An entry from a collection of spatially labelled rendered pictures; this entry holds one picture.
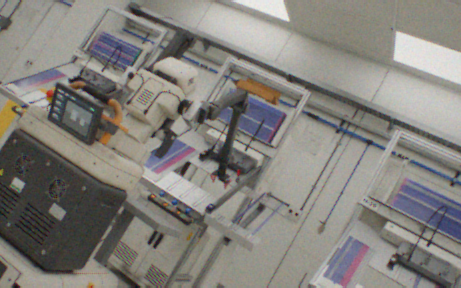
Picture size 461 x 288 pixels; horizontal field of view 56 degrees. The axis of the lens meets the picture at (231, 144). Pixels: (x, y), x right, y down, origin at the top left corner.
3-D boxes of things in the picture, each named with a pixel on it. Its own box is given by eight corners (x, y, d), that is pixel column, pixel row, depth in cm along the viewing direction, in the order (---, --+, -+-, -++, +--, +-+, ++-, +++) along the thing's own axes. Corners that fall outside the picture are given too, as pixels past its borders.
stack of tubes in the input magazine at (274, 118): (267, 142, 320) (285, 112, 323) (213, 115, 341) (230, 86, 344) (271, 147, 332) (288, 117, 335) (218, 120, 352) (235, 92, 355)
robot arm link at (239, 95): (239, 83, 264) (253, 89, 261) (234, 102, 271) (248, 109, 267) (197, 102, 229) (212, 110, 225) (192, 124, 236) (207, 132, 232)
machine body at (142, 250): (163, 316, 291) (211, 235, 298) (92, 260, 319) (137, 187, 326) (199, 311, 350) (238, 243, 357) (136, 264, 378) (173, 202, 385)
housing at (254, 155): (254, 175, 323) (258, 160, 315) (203, 146, 343) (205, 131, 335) (260, 170, 329) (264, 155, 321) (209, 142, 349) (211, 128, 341)
